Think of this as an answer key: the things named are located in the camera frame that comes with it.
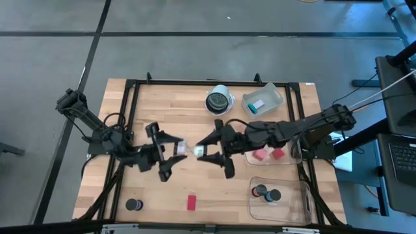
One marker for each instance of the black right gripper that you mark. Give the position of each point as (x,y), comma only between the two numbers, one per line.
(239,141)

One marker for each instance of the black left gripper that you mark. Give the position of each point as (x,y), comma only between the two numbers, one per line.
(143,161)

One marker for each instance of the small red box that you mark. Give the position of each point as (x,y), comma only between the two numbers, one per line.
(260,154)
(278,153)

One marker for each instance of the red case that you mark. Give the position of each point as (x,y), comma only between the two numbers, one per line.
(191,202)

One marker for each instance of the red sand hourglass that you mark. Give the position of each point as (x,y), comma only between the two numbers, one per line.
(261,189)

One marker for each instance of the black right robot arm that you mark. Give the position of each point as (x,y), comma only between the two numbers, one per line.
(308,122)

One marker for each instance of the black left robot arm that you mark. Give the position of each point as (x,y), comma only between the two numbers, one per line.
(84,115)

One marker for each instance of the white round cup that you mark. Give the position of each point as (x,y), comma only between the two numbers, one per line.
(217,101)

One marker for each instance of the small teal object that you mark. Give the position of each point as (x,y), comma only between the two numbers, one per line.
(252,108)

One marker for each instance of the clear plastic bin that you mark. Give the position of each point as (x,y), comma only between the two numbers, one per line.
(292,208)
(292,161)

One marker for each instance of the white paper sheet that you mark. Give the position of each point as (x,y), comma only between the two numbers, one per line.
(344,161)

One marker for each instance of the black metal crossbar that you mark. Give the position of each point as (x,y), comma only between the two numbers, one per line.
(48,229)

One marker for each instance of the black stand pole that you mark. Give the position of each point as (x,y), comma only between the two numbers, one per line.
(360,138)

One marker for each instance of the black furniture leg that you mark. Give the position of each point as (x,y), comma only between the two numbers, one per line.
(9,149)

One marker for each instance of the black side desk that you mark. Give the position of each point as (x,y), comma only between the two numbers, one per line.
(390,97)

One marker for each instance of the black laptop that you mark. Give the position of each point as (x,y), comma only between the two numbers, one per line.
(404,159)

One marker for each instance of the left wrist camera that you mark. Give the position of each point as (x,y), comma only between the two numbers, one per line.
(152,155)

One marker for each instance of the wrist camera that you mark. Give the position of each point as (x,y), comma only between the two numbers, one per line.
(152,155)
(230,136)

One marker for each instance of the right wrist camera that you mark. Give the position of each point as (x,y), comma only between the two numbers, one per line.
(230,136)

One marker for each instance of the black metal table frame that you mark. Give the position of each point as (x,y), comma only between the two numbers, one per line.
(195,82)

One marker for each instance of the black frame bracket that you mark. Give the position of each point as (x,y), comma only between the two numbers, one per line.
(257,78)
(149,77)

